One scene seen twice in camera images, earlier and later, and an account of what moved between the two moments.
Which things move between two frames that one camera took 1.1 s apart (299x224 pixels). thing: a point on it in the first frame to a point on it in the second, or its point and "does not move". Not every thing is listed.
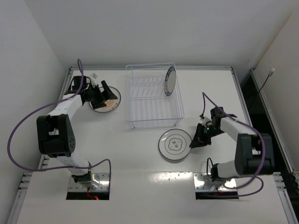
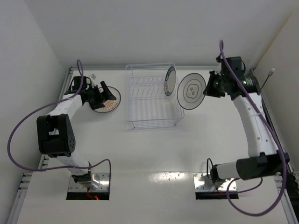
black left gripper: (99, 98) does not move
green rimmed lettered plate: (170, 80) does not move
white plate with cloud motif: (174, 144) to (190, 91)
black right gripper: (202, 134) to (212, 84)
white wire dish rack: (148, 105) does not move
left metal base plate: (102, 178) does not move
